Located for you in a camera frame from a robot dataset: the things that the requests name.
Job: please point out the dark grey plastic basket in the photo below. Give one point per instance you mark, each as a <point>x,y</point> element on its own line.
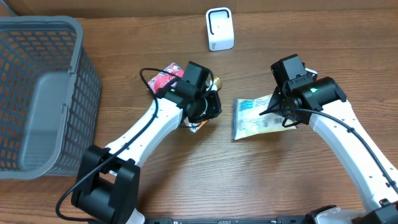
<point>50,95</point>

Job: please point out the purple red tissue pack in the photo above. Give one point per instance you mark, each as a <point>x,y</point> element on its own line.
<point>161,79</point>

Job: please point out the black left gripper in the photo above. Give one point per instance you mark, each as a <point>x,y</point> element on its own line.
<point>216,109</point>

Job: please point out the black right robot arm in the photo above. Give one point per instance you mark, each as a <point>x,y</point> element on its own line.
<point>320,103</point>

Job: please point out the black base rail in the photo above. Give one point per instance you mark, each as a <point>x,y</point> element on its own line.
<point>290,219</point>

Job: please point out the white green tube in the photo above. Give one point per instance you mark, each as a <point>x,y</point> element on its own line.
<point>214,83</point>

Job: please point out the yellow snack bag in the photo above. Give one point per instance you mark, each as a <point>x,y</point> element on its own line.
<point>247,122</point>

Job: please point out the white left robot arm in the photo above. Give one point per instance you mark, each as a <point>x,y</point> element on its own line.
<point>107,183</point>

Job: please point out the small orange white box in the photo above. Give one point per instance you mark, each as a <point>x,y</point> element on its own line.
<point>193,127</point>

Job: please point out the white barcode scanner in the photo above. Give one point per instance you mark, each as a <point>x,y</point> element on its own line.
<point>219,25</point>

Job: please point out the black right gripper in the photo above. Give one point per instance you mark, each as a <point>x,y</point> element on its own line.
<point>273,106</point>

